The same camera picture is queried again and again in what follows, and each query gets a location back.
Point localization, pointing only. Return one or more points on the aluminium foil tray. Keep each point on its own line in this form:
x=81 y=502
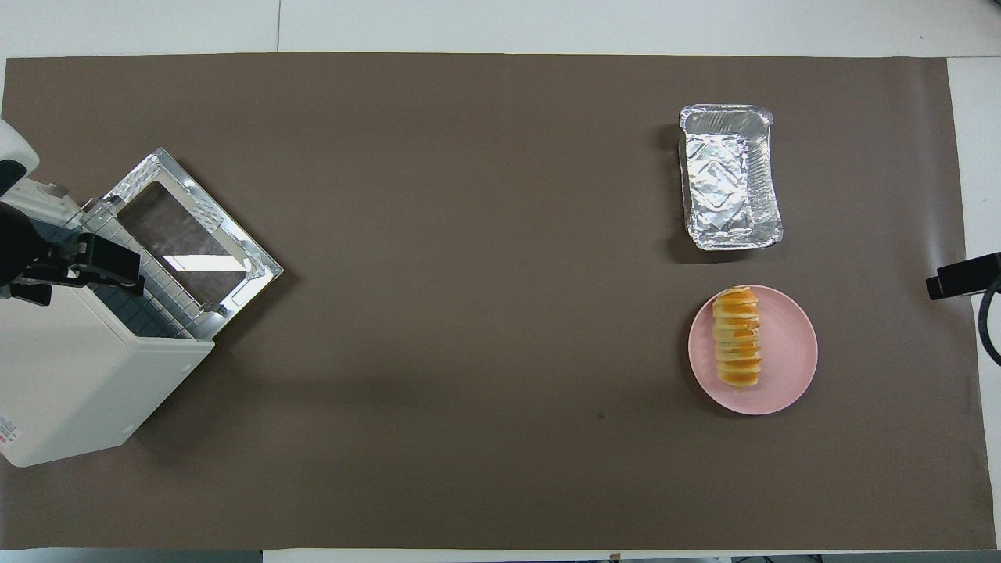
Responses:
x=727 y=180

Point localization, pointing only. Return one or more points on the pink round plate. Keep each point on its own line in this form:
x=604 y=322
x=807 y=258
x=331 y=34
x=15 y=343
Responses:
x=786 y=352

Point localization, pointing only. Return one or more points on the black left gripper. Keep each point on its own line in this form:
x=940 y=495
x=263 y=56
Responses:
x=19 y=250

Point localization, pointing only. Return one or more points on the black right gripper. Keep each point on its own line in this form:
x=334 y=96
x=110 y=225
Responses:
x=989 y=271

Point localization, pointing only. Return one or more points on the sliced bread loaf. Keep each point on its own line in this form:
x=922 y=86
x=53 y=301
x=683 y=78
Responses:
x=737 y=340

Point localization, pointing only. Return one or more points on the white toaster oven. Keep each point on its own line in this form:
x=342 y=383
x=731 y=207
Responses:
x=70 y=375

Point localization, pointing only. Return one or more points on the brown table mat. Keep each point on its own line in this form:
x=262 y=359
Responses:
x=485 y=297

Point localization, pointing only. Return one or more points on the silver oven door glass window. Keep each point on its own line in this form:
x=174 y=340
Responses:
x=235 y=242

